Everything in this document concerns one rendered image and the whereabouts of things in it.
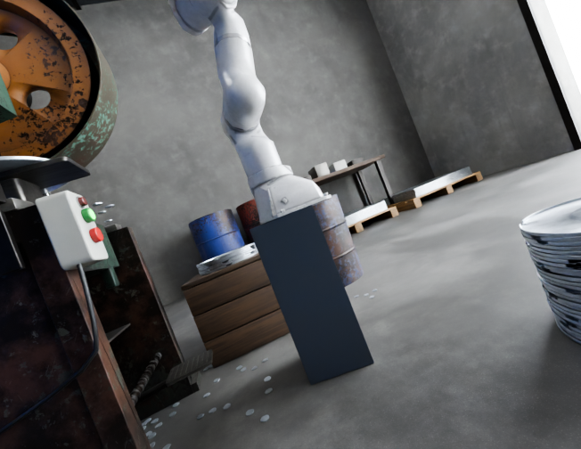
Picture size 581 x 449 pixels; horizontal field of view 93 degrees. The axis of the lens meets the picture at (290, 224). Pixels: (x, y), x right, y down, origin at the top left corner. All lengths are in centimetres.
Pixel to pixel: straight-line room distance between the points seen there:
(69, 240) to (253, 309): 75
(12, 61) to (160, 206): 294
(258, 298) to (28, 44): 132
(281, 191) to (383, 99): 501
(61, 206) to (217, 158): 381
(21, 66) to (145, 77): 345
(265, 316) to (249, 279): 17
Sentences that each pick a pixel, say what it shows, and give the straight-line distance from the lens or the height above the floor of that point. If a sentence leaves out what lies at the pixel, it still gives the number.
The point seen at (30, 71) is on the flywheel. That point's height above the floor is 132.
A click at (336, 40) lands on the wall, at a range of 583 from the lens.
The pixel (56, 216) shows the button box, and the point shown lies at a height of 58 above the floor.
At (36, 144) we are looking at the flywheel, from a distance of 139.
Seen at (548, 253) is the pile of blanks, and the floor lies 18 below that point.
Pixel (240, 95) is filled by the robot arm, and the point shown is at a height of 77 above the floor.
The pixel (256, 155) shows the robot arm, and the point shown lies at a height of 63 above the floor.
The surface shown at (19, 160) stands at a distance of 88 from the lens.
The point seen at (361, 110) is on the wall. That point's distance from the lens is 534.
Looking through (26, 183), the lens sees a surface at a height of 76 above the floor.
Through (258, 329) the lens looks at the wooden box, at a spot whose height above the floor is 7.
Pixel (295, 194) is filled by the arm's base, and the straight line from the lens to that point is 76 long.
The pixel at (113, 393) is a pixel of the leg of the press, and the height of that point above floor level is 26.
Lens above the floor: 43
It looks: level
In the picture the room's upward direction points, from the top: 22 degrees counter-clockwise
